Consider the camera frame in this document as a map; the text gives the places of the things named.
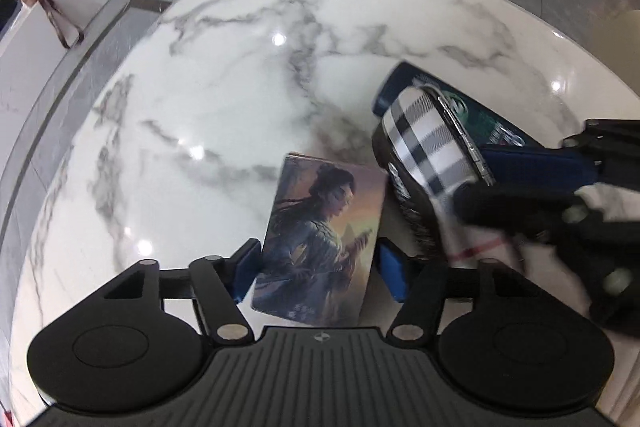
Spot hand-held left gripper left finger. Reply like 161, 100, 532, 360
102, 239, 263, 343

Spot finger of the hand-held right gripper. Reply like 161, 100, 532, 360
477, 119, 640, 188
452, 183, 640, 335

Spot dark blue bottle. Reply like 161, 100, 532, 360
372, 62, 541, 152

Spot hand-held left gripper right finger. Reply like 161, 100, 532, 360
376, 238, 533, 343

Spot plaid tin case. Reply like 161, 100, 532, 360
372, 84, 531, 268

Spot illustrated figure card box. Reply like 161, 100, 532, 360
251, 152, 388, 325

